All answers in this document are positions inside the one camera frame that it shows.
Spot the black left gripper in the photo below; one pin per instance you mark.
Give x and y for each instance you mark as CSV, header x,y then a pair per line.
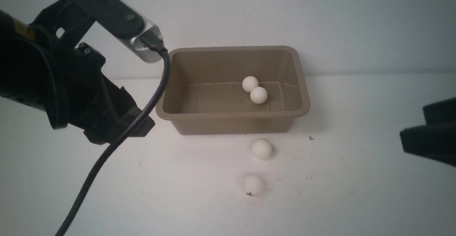
x,y
96,105

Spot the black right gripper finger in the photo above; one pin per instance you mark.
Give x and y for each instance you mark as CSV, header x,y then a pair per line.
x,y
437,143
442,112

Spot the white ping-pong ball with logo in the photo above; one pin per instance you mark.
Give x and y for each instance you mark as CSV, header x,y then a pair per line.
x,y
253,185

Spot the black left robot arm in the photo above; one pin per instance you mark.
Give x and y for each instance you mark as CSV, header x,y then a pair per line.
x,y
45,67

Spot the tan plastic storage bin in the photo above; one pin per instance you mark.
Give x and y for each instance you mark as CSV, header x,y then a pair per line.
x,y
204,95

